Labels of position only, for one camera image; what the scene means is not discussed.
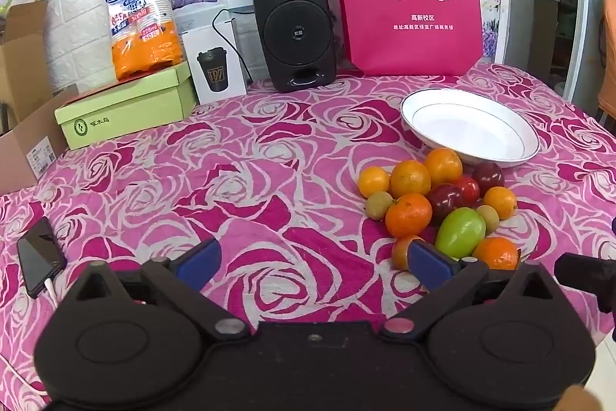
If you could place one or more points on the small reddish peach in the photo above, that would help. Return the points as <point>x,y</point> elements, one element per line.
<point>401,252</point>

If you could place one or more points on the orange paper cup pack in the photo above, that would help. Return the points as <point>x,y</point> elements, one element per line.
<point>139,6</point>

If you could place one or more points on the small orange mandarin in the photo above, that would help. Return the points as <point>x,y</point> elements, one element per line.
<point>499,202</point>

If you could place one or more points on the deep orange tangerine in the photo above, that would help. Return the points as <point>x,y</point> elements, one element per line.
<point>408,214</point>

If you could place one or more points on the black speaker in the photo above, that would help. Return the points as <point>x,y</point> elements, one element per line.
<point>293,30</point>

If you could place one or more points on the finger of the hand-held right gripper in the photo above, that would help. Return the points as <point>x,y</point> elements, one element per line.
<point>582,274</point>

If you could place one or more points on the low labelled cardboard box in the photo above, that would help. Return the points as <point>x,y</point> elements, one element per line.
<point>24,156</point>

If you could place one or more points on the black smartphone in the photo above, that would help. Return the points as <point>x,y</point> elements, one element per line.
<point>41,254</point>

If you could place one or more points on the green jujube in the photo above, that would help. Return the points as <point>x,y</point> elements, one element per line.
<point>460,232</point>

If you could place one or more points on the orange object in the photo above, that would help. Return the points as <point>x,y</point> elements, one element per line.
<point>609,54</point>

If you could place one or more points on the tall open cardboard box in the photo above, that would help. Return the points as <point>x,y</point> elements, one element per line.
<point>24,54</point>

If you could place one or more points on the dark red plum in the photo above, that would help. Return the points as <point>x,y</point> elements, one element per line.
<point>445,203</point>
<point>487,177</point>

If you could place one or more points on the large orange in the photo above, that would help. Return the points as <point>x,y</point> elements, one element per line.
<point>410,179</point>
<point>443,166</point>

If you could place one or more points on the white cup box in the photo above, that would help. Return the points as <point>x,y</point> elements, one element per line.
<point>192,40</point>

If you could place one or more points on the pink rose-print tablecloth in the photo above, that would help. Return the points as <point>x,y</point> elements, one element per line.
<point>192,199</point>

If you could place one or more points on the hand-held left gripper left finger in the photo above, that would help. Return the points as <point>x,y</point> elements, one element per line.
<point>199,259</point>

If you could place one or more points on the small yellow-orange mandarin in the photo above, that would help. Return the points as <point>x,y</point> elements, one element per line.
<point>373,181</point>

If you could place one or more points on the white ceramic plate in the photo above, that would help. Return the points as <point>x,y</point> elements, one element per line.
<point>467,122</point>

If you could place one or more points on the small bright red plum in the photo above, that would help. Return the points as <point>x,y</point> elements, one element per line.
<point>468,189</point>

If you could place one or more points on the green shoe box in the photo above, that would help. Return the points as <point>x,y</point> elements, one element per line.
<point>125,112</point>

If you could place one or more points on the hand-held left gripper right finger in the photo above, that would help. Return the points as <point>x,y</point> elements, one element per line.
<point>430,259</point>

